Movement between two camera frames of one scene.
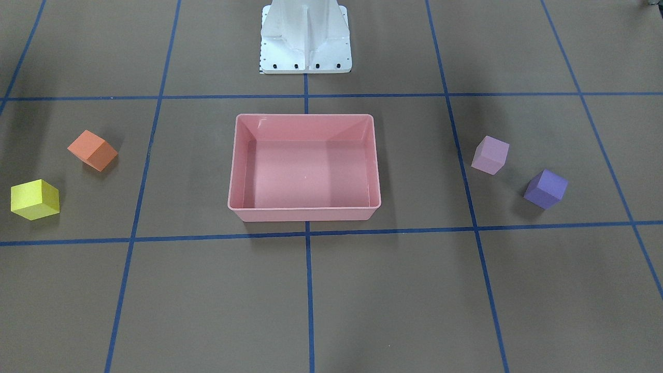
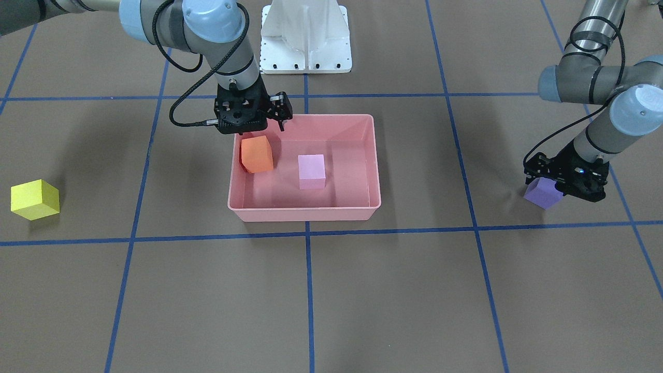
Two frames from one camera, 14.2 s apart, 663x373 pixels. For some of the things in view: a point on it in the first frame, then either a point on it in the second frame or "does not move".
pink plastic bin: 304,167 does not move
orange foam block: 94,151 to 257,154
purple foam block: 545,189 does not move
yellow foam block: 34,199 does not move
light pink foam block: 490,155 to 311,171
